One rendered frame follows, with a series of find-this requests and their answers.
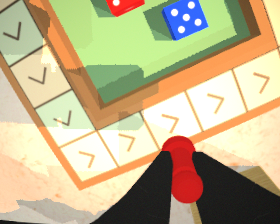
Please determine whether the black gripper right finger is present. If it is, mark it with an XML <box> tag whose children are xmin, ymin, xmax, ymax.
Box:
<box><xmin>192</xmin><ymin>152</ymin><xmax>280</xmax><ymax>224</ymax></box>

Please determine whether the red die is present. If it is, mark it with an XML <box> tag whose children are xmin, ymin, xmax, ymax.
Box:
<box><xmin>105</xmin><ymin>0</ymin><xmax>144</xmax><ymax>18</ymax></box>

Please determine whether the red pawn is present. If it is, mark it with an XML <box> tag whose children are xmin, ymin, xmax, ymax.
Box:
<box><xmin>161</xmin><ymin>136</ymin><xmax>203</xmax><ymax>204</ymax></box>

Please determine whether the blue die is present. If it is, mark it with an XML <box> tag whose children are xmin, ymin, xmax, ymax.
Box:
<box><xmin>161</xmin><ymin>0</ymin><xmax>209</xmax><ymax>41</ymax></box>

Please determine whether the white board game track with orange border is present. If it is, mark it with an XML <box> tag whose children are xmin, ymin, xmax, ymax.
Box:
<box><xmin>0</xmin><ymin>0</ymin><xmax>280</xmax><ymax>190</ymax></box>

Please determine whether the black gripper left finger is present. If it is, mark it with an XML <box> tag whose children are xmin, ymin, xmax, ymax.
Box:
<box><xmin>89</xmin><ymin>151</ymin><xmax>173</xmax><ymax>224</ymax></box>

